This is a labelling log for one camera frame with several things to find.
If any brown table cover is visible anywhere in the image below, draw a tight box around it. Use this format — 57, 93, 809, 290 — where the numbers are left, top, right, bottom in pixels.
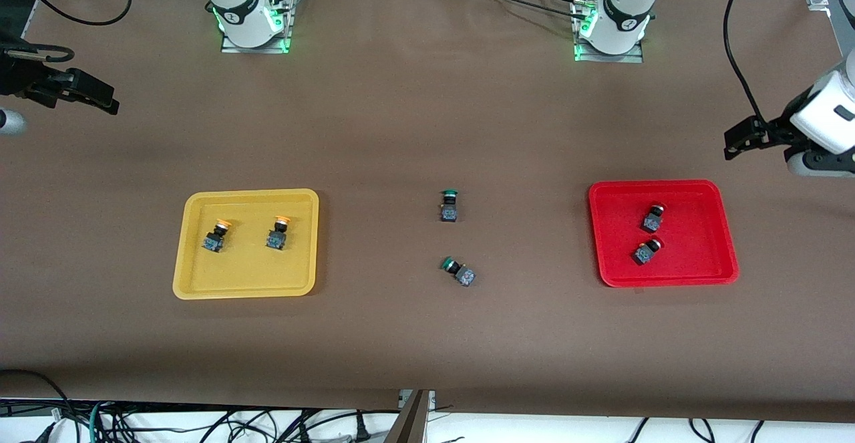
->
0, 0, 855, 425

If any red plastic tray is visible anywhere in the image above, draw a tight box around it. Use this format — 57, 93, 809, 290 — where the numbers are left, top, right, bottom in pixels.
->
588, 180, 740, 288

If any green floor cable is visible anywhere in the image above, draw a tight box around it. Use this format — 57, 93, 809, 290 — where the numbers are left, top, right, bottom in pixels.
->
88, 400, 108, 443

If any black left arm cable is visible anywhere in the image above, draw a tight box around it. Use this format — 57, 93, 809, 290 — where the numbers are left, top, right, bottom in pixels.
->
724, 0, 767, 124

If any grey table frame beam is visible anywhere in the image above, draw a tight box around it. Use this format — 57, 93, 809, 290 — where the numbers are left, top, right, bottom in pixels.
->
383, 390, 432, 443

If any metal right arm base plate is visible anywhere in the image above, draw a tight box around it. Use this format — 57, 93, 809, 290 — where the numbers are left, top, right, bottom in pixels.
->
220, 0, 293, 54

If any white metal bracket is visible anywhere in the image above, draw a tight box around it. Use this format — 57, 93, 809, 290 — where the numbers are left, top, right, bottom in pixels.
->
399, 390, 436, 412

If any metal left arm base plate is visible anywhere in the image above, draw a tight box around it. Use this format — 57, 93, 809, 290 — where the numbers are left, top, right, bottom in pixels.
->
573, 0, 645, 64

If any yellow push button switch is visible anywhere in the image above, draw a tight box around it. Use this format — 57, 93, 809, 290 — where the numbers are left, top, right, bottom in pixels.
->
265, 214, 293, 251
203, 219, 233, 253

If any yellow plastic tray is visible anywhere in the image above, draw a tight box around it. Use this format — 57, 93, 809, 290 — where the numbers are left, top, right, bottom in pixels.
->
172, 188, 320, 300

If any black looped floor cable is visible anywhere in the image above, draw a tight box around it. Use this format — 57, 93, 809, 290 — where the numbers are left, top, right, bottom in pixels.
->
0, 368, 73, 425

